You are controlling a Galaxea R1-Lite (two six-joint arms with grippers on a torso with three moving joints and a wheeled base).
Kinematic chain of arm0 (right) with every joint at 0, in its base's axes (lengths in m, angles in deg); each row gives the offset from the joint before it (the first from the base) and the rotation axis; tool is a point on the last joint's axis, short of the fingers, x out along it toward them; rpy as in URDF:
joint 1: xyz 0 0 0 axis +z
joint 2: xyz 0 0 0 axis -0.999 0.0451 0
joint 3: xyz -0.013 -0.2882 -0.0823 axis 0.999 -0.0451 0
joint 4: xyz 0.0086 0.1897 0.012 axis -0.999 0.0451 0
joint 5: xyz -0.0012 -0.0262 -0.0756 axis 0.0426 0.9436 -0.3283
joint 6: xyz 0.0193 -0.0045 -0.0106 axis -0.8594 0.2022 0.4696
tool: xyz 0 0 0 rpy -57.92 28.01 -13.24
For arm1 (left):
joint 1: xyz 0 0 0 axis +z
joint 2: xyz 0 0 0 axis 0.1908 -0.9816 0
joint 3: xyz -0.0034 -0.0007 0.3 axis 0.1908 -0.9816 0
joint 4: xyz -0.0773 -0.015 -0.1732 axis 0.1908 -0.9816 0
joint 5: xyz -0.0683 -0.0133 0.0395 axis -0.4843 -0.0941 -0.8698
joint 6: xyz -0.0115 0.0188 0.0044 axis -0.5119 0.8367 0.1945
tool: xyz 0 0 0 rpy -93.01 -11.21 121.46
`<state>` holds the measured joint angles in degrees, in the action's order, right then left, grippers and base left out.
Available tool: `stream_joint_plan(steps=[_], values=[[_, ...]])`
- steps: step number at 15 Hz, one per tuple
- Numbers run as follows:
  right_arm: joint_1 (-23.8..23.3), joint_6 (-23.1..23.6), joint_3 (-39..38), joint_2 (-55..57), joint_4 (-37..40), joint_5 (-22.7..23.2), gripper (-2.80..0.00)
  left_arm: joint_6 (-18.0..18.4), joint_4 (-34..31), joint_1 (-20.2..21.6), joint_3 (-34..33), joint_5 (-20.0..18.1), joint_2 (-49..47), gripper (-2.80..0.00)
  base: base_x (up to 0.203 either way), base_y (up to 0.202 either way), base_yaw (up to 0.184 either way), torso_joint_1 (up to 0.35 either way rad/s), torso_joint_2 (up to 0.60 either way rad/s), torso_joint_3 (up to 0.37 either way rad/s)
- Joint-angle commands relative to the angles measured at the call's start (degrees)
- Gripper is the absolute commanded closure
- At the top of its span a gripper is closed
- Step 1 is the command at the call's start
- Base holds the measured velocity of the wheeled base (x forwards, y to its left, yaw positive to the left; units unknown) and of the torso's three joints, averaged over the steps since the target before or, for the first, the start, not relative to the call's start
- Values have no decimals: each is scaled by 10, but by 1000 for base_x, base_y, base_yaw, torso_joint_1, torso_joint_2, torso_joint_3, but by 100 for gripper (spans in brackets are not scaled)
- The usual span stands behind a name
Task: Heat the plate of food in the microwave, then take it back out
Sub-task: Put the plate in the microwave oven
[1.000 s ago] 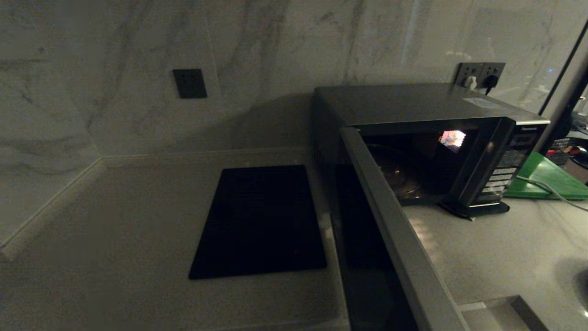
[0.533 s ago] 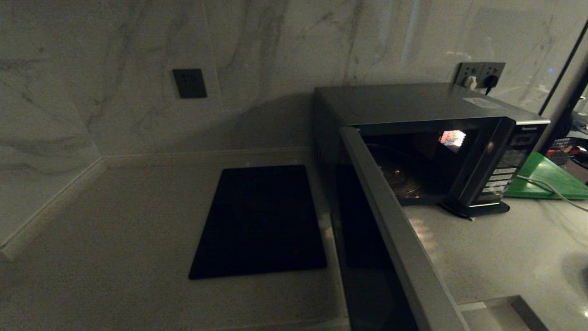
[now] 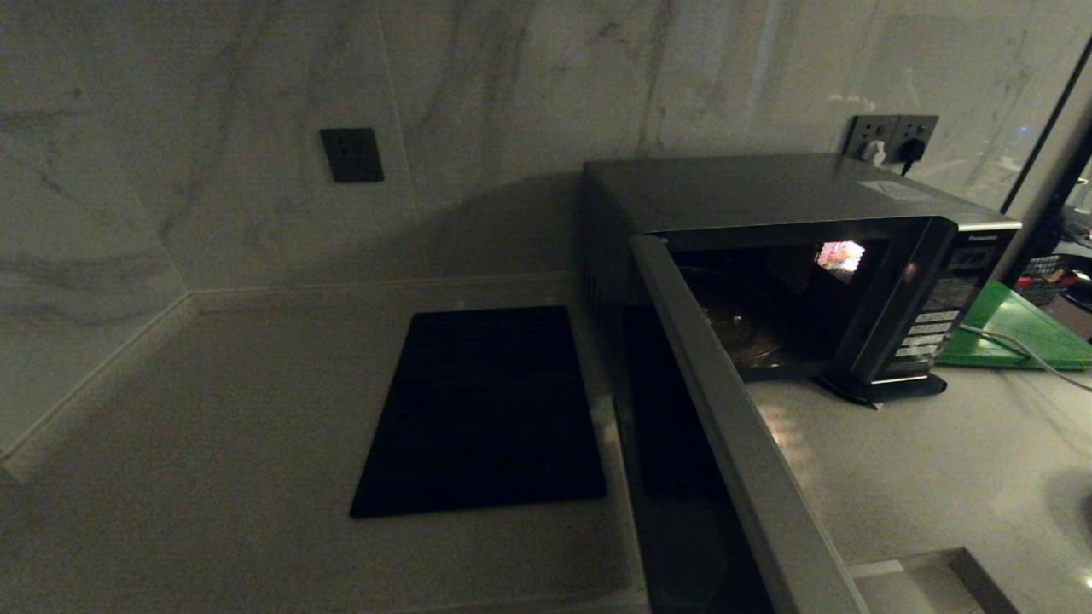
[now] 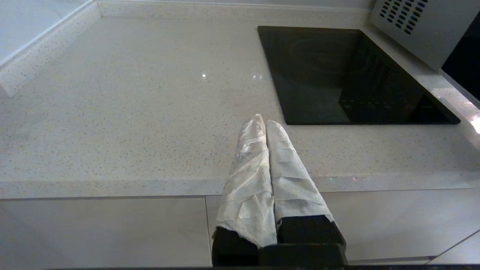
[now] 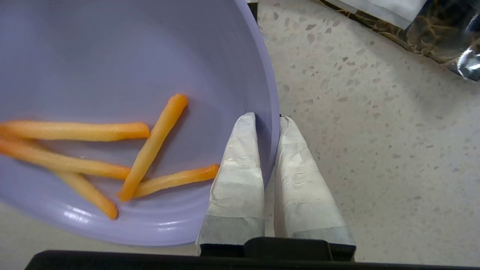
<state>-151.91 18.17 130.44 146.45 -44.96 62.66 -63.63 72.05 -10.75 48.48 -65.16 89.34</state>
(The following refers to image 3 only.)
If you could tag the black glass microwave door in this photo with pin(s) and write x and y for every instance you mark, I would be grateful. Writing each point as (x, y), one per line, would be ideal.
(725, 384)

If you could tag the clear glass plate rim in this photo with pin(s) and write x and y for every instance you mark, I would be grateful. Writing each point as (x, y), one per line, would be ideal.
(742, 320)

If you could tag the silver black microwave oven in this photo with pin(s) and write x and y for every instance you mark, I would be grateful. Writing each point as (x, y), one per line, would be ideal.
(725, 192)

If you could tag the black induction cooktop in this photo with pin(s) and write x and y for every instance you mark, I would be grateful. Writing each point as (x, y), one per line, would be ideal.
(486, 409)

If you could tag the white power plug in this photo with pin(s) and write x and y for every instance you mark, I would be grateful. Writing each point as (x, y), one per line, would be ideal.
(874, 153)

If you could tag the black power plug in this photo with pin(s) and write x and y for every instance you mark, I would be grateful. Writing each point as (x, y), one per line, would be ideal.
(912, 151)

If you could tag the green cutting board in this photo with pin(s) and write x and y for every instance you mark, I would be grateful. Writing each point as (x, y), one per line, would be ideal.
(1015, 324)

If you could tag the dark single wall socket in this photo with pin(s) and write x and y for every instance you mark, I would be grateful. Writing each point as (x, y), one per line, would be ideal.
(352, 155)

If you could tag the dark double wall socket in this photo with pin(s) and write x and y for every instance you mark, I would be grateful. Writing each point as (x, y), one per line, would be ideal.
(890, 128)

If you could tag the black shelf post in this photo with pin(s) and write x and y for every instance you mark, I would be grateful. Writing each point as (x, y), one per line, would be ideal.
(1039, 239)

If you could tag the thin black frame bar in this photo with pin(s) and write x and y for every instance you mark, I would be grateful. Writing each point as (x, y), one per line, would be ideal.
(1049, 122)

